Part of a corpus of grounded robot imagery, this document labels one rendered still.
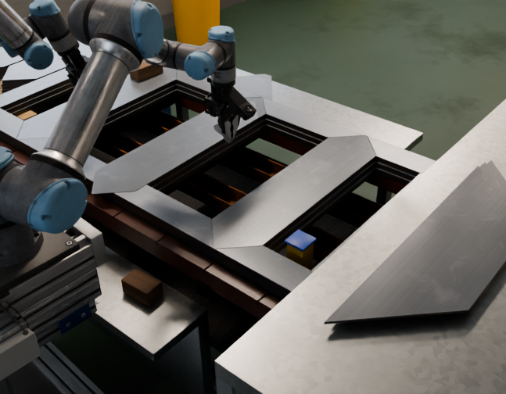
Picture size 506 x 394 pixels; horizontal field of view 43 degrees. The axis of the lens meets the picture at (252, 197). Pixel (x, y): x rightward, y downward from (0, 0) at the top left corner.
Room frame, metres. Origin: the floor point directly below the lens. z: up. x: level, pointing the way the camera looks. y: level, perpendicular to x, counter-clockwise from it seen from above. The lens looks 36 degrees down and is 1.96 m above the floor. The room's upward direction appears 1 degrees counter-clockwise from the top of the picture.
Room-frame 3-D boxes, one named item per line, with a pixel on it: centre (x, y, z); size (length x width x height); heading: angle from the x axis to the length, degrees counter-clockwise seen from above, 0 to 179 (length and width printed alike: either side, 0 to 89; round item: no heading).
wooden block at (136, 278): (1.32, 0.31, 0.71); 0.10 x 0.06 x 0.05; 54
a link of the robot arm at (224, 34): (1.76, 0.08, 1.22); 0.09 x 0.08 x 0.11; 154
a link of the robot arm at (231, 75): (1.76, 0.08, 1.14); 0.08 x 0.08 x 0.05
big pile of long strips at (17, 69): (2.72, 0.81, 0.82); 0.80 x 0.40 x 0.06; 139
